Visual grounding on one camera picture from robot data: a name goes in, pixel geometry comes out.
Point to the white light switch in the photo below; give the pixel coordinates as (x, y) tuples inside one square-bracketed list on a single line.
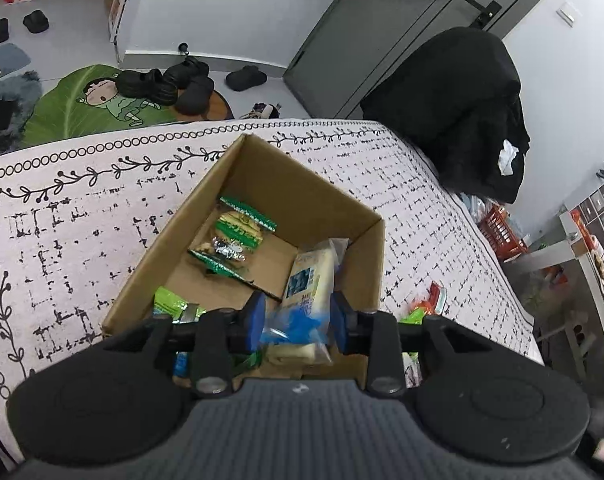
[(567, 15)]

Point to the bright green snack packet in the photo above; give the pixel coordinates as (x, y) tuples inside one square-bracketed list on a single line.
[(414, 316)]

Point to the white stool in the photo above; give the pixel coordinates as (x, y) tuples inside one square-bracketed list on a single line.
[(572, 345)]

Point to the grey door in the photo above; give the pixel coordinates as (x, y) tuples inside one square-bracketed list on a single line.
[(382, 35)]

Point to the red plastic basket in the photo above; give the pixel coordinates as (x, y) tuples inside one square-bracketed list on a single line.
[(502, 232)]

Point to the white desk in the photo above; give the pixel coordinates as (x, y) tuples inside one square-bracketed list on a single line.
[(542, 255)]

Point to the green edged biscuit packet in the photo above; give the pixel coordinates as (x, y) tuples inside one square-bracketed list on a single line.
[(247, 217)]

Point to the blue grey floor mat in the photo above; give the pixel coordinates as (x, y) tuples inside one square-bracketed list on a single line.
[(7, 60)]

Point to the black slide sandal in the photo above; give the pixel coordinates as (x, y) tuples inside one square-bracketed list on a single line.
[(246, 78)]

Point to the long white snack packet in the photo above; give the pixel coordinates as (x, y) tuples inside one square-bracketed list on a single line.
[(307, 280)]

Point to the beige black sneaker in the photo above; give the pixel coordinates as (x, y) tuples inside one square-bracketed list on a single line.
[(262, 111)]

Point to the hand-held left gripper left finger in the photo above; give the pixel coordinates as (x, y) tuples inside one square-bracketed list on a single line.
[(254, 320)]

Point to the green cartoon leaf rug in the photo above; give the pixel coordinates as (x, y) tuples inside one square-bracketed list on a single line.
[(67, 110)]

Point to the grey fluffy rug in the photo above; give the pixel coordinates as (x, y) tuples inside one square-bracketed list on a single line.
[(7, 110)]

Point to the narrow white cart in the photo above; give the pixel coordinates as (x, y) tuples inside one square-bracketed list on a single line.
[(122, 0)]

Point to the small blue snack packet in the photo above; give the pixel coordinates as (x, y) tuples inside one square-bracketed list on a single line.
[(182, 364)]

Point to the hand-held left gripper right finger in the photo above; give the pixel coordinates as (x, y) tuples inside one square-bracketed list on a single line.
[(341, 322)]

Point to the crumpled white cloth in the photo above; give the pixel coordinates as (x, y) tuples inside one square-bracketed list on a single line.
[(508, 157)]

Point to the brown cardboard box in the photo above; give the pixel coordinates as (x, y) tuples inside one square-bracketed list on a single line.
[(307, 195)]

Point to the black clog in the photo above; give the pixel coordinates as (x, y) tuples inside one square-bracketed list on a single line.
[(194, 96), (187, 70), (147, 87)]

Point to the black door stop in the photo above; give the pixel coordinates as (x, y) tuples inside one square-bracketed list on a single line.
[(184, 48)]

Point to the red green snack packet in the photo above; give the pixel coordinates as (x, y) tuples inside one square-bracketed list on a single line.
[(424, 307)]

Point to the black jacket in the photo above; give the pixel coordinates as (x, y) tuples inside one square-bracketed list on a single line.
[(457, 110)]

